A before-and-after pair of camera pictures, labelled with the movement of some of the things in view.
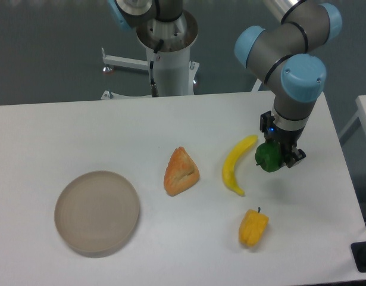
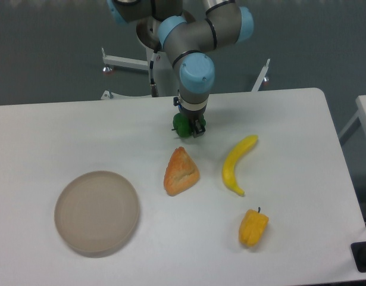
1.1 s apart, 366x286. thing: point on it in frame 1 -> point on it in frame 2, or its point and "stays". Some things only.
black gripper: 288,139 -> 194,118
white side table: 365,113 stays
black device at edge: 363,253 stays
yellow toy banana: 228,170 stays
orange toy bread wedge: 181,172 stays
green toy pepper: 268,155 -> 182,126
